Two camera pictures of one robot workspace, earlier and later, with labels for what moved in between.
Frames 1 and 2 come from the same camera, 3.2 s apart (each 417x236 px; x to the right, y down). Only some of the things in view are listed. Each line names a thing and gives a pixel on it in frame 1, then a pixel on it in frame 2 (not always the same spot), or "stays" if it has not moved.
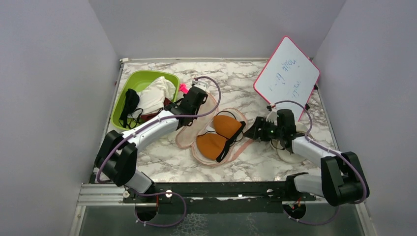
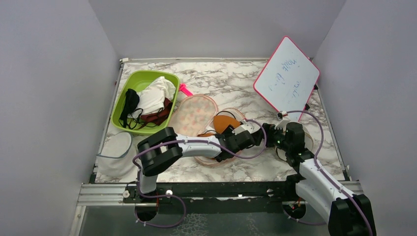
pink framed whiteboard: (289, 74) stays
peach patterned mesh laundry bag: (217, 136) stays
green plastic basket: (135, 80) stays
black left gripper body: (196, 112) -> (228, 132)
